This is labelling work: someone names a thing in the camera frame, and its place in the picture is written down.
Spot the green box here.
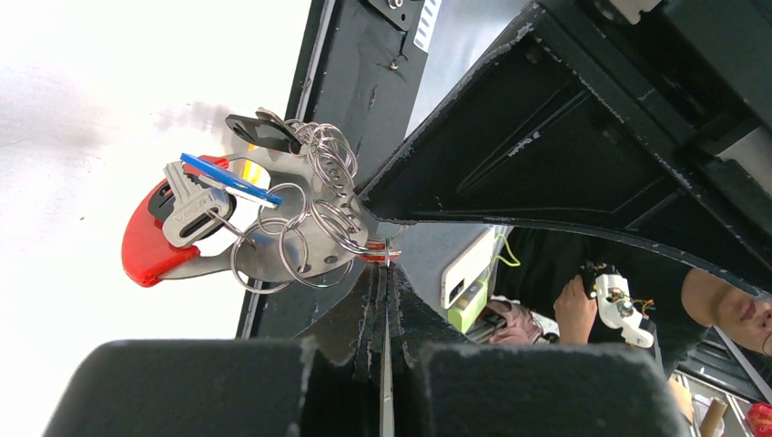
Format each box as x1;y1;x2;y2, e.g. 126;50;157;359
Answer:
447;279;488;333

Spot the person's hand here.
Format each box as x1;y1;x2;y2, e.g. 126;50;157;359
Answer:
554;275;597;345

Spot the white device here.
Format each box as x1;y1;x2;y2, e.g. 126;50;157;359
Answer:
440;227;497;310

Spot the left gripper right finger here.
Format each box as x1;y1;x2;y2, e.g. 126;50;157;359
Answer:
386;265;470;436

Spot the person operator dark shirt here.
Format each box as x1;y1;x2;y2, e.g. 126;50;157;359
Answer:
491;226;772;378

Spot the key with red tag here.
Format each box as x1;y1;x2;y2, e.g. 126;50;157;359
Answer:
359;238;402;263

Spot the key organizer with red handle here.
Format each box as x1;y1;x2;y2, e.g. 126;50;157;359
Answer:
121;108;394;294

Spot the silver DADA key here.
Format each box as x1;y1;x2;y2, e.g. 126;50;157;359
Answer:
162;161;236;249

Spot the white teleoperation controller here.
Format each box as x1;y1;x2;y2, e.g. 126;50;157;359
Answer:
594;273;655;349

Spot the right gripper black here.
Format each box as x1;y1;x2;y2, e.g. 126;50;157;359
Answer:
359;0;772;242

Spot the blue key tag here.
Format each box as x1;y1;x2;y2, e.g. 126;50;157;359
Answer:
180;153;283;208

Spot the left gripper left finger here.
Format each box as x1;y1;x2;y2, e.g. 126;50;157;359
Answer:
300;265;385;436

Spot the black key tag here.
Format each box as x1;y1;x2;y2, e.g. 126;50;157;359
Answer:
225;114;302;155

